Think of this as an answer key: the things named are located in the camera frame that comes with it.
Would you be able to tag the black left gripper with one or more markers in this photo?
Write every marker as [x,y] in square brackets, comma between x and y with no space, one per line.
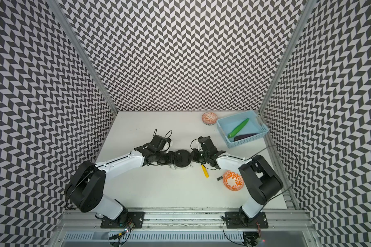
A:
[171,160]

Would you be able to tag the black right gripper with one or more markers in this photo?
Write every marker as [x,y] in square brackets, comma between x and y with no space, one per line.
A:
[194,155]

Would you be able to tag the yellow handled screwdriver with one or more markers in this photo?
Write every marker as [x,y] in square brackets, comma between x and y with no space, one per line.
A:
[205,171]

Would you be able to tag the white twin bell alarm clock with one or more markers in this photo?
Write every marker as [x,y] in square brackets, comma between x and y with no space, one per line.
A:
[181,159]

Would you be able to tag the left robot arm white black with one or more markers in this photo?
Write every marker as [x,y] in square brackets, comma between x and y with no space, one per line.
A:
[86,187]

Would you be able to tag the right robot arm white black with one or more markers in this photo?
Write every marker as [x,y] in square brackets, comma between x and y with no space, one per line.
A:
[260,179]

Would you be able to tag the orange patterned bowl upright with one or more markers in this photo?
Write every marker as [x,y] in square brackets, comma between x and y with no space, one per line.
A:
[233,181]

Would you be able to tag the dark purple eggplant toy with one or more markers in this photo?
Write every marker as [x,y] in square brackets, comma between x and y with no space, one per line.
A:
[245,136]

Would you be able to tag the light blue plastic basket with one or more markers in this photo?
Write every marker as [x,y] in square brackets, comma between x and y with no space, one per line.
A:
[227,124]

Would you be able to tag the green cucumber toy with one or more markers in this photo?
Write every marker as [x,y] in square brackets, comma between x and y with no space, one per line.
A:
[238,128]

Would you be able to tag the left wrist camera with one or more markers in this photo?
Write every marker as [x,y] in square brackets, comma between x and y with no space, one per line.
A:
[159,143]

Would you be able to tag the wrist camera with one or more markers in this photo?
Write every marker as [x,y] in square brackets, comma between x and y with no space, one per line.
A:
[206,144]
[159,143]

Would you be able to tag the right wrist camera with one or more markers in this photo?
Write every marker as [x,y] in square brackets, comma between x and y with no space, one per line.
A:
[206,144]

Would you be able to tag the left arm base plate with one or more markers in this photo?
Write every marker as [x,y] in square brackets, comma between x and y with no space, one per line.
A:
[133,220]

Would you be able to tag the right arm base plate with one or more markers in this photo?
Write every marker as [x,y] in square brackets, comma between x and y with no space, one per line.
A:
[240,220]

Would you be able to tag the aluminium front rail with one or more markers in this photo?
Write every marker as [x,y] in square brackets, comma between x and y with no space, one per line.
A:
[212,219]

